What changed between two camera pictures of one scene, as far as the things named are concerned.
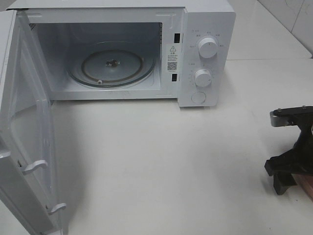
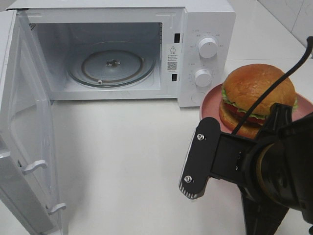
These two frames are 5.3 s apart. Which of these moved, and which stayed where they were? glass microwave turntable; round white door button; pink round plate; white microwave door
Moved: pink round plate
Stayed: white microwave door; glass microwave turntable; round white door button
